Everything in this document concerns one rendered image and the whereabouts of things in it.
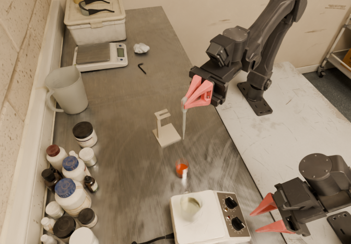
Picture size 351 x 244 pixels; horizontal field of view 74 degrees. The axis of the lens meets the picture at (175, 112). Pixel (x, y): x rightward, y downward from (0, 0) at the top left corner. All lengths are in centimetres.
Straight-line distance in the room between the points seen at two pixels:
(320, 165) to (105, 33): 117
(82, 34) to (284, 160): 112
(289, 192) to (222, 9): 163
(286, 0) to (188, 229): 66
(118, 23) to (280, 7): 85
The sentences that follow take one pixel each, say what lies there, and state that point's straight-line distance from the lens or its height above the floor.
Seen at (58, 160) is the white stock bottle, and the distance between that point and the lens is 82.
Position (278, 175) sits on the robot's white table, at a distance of 86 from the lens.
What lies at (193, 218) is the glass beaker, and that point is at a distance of 61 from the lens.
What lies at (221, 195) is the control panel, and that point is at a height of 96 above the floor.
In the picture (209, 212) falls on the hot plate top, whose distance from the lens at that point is 66.
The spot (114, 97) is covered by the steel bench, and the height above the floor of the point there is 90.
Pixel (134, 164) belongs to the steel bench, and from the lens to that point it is 82.
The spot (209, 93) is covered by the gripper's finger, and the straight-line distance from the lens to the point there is 56.
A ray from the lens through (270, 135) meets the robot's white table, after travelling 94.
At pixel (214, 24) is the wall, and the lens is 199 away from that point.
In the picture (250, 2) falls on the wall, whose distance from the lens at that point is 205.
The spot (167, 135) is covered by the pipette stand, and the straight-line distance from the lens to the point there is 87.
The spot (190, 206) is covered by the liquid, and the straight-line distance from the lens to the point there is 61.
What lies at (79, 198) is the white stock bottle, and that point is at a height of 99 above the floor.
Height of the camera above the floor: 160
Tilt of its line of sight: 48 degrees down
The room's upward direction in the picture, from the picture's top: straight up
